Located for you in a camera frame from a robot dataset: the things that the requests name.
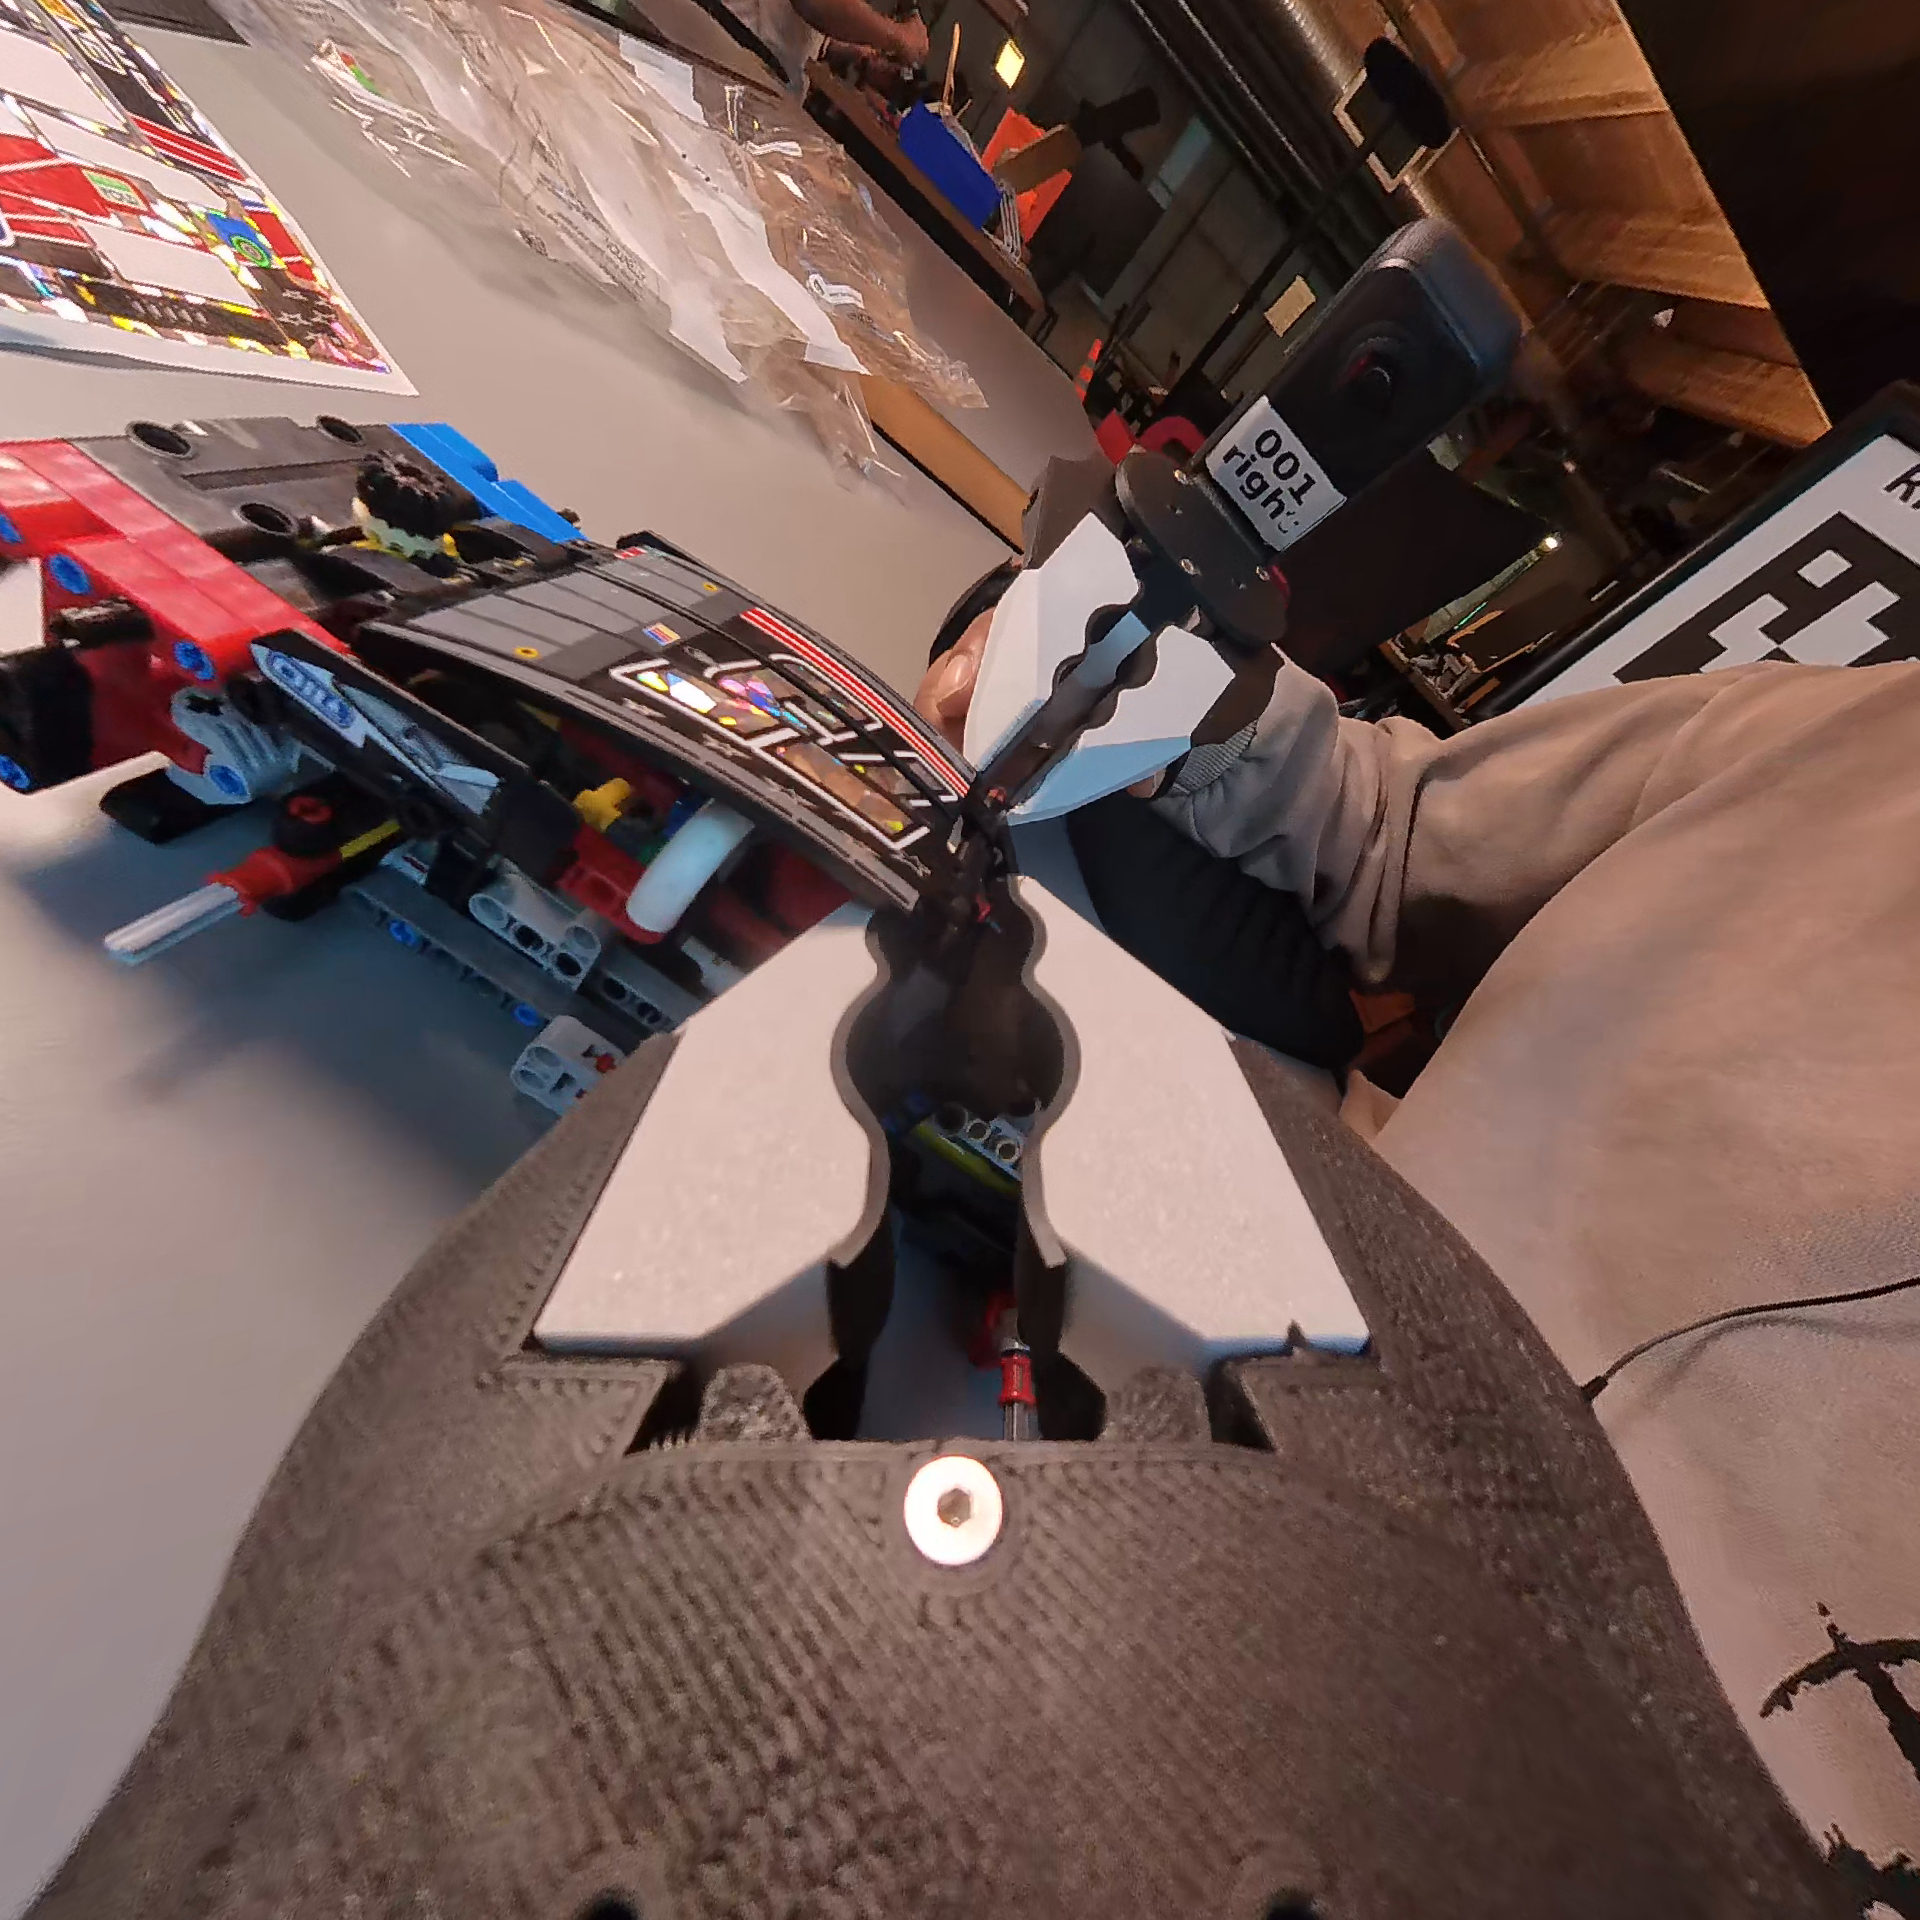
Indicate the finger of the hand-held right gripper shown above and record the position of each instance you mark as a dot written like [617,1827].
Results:
[1157,722]
[1051,612]

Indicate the blue crate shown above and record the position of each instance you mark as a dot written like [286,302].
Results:
[945,158]

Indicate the white black printed board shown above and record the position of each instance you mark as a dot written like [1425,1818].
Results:
[1767,584]

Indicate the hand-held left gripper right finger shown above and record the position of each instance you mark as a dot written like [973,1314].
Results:
[1202,1185]

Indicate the metal ventilation duct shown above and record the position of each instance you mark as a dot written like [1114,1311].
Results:
[1351,74]

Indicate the crumpled clear plastic bags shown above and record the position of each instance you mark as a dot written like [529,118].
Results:
[674,193]

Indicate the person's right hand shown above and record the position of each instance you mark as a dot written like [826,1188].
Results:
[952,672]

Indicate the holographic sticker sheet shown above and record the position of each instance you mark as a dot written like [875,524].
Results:
[151,227]

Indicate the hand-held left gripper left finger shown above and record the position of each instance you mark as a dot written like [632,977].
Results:
[705,1185]

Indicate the lego car model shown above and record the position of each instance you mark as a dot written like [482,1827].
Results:
[524,672]

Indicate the person's right forearm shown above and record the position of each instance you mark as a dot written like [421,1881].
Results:
[1499,810]

